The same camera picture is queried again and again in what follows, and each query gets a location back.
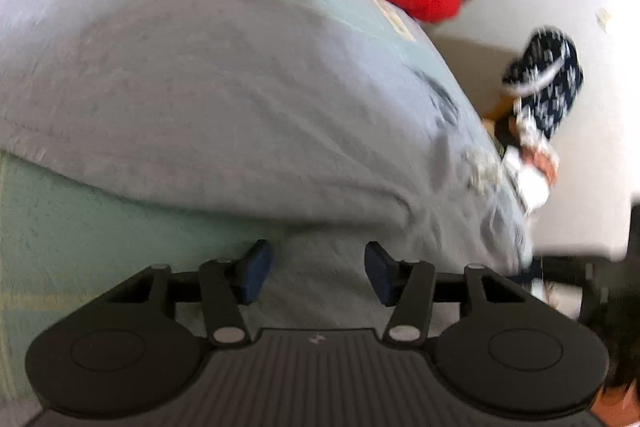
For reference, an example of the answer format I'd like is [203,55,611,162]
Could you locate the light blue checked bed blanket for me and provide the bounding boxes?
[0,0,501,413]

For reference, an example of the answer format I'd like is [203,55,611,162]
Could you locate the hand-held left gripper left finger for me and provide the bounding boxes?
[102,239,275,349]

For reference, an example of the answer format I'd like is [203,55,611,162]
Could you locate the dark blue floral garment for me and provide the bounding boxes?
[501,27,585,141]

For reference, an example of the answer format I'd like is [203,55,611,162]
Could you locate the white pink cloth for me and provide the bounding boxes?
[500,141,559,214]

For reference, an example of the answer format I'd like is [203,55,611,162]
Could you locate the grey pants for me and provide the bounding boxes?
[0,0,537,339]

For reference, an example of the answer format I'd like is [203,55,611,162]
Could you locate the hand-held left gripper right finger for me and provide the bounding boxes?
[364,241,523,349]

